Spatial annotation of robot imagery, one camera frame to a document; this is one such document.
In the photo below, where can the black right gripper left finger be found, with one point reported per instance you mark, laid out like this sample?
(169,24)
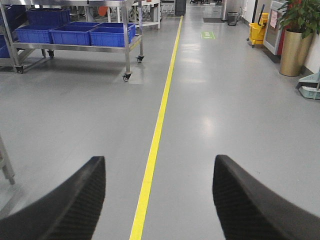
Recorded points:
(69,212)

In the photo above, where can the grey dustpan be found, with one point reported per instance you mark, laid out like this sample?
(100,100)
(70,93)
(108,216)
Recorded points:
(309,86)

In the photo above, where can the green potted plant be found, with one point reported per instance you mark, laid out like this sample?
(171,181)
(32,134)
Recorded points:
(301,16)

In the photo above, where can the blue bin front left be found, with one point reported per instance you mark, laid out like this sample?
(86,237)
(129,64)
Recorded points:
(35,33)

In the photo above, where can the yellow mop bucket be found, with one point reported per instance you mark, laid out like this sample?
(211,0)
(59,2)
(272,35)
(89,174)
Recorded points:
(257,30)

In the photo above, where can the black mesh trash bin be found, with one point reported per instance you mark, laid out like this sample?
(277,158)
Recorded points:
(232,18)

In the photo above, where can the blue bin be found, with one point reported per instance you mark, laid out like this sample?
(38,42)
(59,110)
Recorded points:
(108,34)
(72,35)
(35,33)

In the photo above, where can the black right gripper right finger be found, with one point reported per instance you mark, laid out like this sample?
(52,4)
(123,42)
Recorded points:
(248,210)

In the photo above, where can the gold planter pot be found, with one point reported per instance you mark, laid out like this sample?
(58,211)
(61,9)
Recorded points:
(294,53)

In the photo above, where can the blue bin front right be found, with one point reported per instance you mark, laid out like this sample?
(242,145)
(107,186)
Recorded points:
(108,34)

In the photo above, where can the steel cart with casters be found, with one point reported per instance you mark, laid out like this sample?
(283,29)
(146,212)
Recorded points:
(19,51)

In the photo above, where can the blue bin front middle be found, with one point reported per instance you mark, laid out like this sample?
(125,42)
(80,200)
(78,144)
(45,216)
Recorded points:
(72,35)

